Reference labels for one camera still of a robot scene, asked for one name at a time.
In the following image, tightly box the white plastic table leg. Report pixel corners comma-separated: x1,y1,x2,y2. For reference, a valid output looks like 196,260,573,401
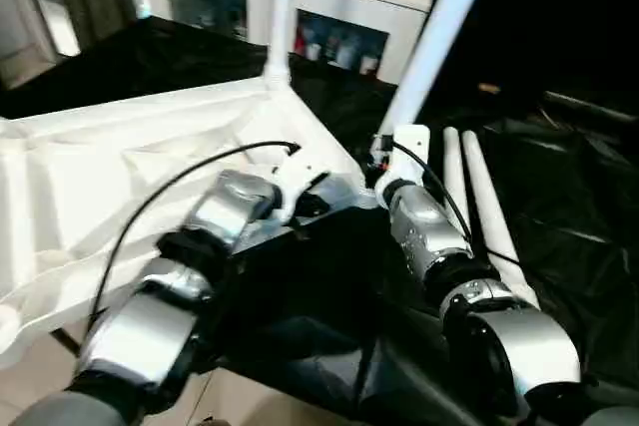
263,0,297,92
441,126,474,243
377,0,501,142
460,129,541,311

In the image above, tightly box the white plastic table top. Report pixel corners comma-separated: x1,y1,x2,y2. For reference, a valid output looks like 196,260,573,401
0,74,381,368

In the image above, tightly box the small white blue box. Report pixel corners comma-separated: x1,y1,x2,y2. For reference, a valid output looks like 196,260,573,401
334,41,355,67

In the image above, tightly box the dark metal rod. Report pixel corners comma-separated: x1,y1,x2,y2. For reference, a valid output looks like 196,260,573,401
542,90,639,124

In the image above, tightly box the black left camera cable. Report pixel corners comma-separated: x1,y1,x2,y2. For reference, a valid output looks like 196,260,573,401
88,140,303,335

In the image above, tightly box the black metal frame strut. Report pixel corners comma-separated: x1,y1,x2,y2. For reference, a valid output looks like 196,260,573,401
49,327,85,358

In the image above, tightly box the grey sliding door frame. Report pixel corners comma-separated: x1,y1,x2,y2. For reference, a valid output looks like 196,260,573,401
9,0,81,58

